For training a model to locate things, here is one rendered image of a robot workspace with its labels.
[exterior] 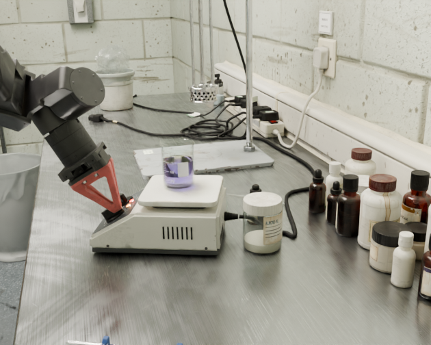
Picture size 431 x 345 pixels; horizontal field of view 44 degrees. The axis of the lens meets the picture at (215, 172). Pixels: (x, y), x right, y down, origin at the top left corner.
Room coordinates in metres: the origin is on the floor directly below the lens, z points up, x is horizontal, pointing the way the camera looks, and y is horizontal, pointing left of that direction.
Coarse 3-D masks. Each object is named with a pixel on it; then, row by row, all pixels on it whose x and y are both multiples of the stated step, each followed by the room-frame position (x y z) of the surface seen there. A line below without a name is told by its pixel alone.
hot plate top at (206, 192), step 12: (156, 180) 0.82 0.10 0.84; (204, 180) 0.81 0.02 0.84; (216, 180) 0.81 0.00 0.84; (144, 192) 0.76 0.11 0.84; (156, 192) 0.76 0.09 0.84; (168, 192) 0.76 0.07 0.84; (180, 192) 0.76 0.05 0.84; (192, 192) 0.76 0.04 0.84; (204, 192) 0.76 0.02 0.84; (216, 192) 0.75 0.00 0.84; (144, 204) 0.73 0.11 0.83; (156, 204) 0.72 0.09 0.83; (168, 204) 0.72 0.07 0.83; (180, 204) 0.72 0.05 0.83; (192, 204) 0.72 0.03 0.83; (204, 204) 0.72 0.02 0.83; (216, 204) 0.72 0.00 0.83
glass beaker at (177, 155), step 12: (168, 144) 0.76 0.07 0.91; (180, 144) 0.76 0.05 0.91; (192, 144) 0.79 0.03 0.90; (168, 156) 0.76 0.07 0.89; (180, 156) 0.76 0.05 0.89; (192, 156) 0.78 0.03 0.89; (168, 168) 0.77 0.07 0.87; (180, 168) 0.76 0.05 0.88; (192, 168) 0.78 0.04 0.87; (168, 180) 0.77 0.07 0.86; (180, 180) 0.76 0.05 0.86; (192, 180) 0.77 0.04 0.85
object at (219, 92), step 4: (216, 76) 1.82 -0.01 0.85; (216, 80) 1.82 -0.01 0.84; (220, 80) 1.82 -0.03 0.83; (216, 84) 1.81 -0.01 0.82; (220, 84) 1.81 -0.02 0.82; (220, 88) 1.81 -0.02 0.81; (216, 92) 1.81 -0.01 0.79; (220, 92) 1.81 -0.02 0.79; (220, 96) 1.81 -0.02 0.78; (220, 100) 1.81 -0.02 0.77; (216, 104) 1.81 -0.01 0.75
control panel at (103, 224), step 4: (136, 192) 0.85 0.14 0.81; (140, 192) 0.83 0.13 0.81; (136, 196) 0.82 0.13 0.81; (136, 200) 0.79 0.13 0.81; (128, 204) 0.80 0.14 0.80; (132, 204) 0.78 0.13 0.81; (124, 208) 0.79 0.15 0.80; (128, 208) 0.77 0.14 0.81; (132, 208) 0.75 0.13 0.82; (124, 212) 0.76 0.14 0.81; (128, 212) 0.74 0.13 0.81; (120, 216) 0.75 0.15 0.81; (124, 216) 0.73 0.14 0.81; (104, 220) 0.78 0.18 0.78; (116, 220) 0.74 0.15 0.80; (100, 224) 0.77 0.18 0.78; (104, 224) 0.76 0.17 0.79; (108, 224) 0.74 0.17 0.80; (96, 228) 0.76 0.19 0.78; (100, 228) 0.75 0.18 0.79
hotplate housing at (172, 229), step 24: (144, 216) 0.72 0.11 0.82; (168, 216) 0.72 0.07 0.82; (192, 216) 0.72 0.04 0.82; (216, 216) 0.72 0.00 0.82; (96, 240) 0.73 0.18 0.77; (120, 240) 0.73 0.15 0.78; (144, 240) 0.72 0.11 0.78; (168, 240) 0.72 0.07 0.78; (192, 240) 0.71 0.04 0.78; (216, 240) 0.71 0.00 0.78
